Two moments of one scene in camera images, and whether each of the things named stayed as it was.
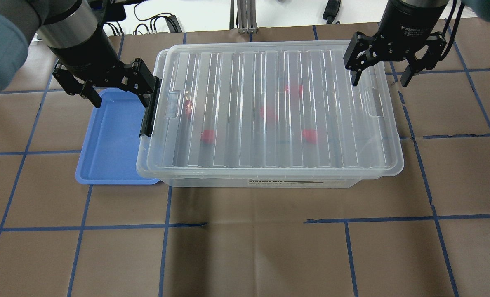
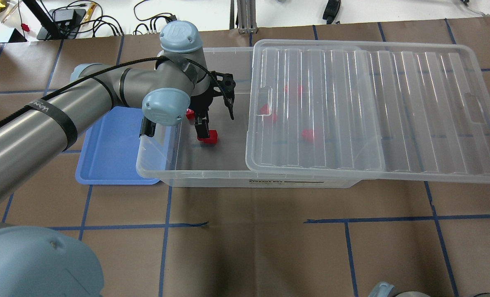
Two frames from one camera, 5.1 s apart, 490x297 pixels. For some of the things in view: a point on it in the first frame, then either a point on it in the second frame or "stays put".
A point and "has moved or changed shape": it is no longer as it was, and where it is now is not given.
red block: x=294 y=91 stays put
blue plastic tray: x=109 y=156 stays put
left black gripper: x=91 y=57 → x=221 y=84
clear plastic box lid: x=269 y=110 has moved or changed shape
